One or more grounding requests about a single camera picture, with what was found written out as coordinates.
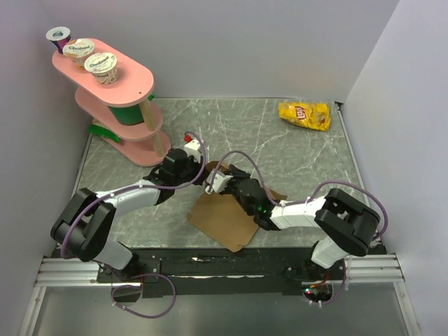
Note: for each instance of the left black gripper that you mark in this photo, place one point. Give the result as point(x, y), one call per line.
point(197, 165)

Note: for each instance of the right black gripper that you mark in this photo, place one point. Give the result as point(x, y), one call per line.
point(238, 174)

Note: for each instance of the brown cardboard box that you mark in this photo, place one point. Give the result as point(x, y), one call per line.
point(221, 218)

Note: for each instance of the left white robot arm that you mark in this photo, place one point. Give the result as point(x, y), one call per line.
point(83, 227)

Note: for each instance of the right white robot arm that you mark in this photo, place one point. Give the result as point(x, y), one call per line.
point(349, 225)

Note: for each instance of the pink tiered shelf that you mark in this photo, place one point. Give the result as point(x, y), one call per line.
point(144, 144)

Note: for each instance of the yellow chips bag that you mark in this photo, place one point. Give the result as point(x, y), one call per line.
point(313, 116)

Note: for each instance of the white Chobani yogurt cup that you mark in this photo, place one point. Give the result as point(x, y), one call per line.
point(103, 66)

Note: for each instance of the orange Chobani yogurt cup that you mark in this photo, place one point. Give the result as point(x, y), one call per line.
point(78, 50)

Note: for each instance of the purple yogurt cup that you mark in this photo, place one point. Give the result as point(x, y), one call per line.
point(59, 36)

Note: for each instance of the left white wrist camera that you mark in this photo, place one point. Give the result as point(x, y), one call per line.
point(193, 148)

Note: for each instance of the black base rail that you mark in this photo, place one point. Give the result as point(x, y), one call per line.
point(213, 271)

